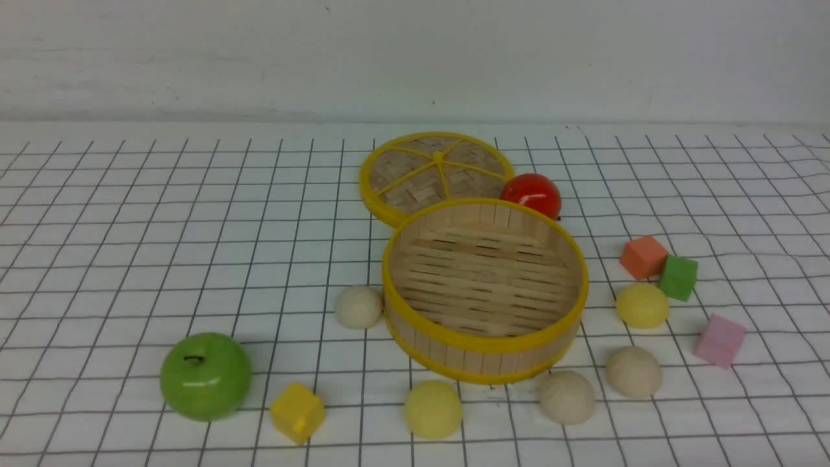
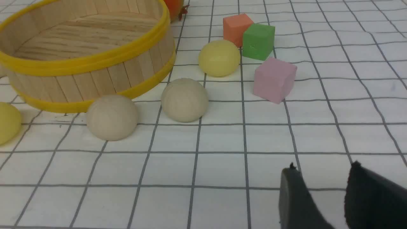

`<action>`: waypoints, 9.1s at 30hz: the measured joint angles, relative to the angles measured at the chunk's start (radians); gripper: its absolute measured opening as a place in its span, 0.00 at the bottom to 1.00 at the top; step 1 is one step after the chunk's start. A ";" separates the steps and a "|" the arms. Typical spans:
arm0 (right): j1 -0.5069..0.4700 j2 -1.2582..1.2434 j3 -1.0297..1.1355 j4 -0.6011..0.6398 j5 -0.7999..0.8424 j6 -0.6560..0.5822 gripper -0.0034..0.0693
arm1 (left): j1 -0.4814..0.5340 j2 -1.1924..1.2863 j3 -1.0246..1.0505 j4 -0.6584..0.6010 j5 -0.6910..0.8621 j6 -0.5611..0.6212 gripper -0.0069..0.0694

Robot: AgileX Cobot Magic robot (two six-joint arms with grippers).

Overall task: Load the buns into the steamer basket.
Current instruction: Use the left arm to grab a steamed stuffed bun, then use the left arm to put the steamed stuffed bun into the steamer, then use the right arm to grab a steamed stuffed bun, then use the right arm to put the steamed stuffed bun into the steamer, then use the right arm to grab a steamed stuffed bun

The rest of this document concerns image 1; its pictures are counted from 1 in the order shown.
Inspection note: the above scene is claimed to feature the white bun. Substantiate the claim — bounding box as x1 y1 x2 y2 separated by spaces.
335 285 383 330
538 370 596 425
606 346 662 399

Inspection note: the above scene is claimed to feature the yellow bun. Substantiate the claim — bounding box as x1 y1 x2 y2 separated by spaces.
404 379 463 440
615 283 670 329

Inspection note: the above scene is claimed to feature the woven bamboo steamer lid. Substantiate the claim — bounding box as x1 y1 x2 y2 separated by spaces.
358 131 516 228

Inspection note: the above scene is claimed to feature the bamboo steamer tray yellow rim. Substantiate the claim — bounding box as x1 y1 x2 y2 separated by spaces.
382 198 589 385

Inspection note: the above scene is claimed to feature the red tomato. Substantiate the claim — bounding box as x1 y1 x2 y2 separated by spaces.
500 173 562 221

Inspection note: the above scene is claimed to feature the yellow bun front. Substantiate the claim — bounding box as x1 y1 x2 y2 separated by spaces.
404 379 463 440

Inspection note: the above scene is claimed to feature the yellow cube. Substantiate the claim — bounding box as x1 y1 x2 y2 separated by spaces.
269 381 326 446

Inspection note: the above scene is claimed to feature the orange cube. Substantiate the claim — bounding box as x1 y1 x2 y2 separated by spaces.
619 236 669 281

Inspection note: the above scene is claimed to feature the white grid tablecloth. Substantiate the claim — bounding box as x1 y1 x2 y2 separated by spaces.
1 123 828 466

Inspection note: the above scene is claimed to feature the green apple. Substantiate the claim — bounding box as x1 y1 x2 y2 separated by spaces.
160 332 253 422

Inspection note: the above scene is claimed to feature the green cube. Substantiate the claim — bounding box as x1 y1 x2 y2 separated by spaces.
658 255 698 302

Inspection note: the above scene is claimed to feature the pink cube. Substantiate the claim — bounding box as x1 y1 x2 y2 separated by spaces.
694 315 746 370

